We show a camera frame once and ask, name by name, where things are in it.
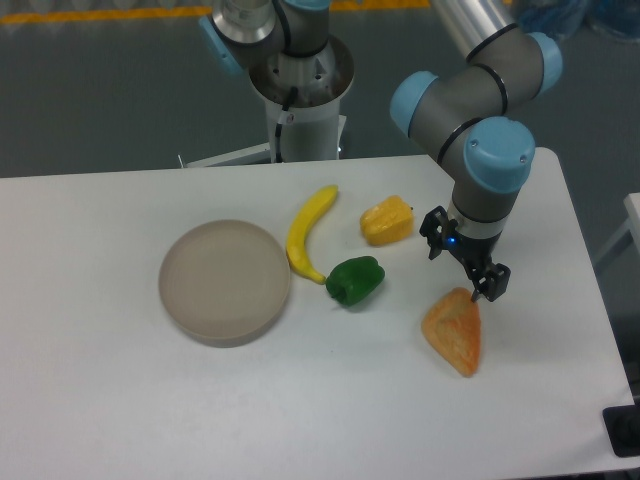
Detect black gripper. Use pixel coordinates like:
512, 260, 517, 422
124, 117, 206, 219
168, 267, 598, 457
419, 202, 511, 302

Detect yellow pepper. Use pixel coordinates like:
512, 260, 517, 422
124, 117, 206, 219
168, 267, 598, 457
359, 195, 414, 246

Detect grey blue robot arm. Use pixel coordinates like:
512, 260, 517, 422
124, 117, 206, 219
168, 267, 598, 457
199, 1, 563, 301

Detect green pepper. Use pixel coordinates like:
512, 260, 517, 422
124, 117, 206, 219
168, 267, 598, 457
325, 256, 386, 307

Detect orange triangular bread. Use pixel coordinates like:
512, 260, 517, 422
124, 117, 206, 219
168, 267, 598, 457
421, 287, 481, 378

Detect yellow banana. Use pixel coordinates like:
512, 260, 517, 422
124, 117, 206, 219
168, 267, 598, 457
285, 184, 339, 285

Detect white furniture at right edge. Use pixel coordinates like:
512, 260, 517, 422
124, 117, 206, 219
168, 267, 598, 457
592, 192, 639, 274

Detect black device at table edge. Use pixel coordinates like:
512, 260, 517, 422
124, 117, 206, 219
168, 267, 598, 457
602, 405, 639, 458

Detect beige round plate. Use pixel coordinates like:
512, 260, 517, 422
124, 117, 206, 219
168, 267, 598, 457
158, 220, 291, 348

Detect blue plastic bags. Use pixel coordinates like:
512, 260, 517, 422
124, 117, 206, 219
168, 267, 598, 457
511, 0, 639, 44

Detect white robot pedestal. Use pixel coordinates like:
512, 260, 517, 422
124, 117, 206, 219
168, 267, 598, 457
184, 35, 355, 168

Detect black cable on pedestal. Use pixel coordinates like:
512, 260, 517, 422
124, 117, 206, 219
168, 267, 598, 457
273, 85, 300, 164

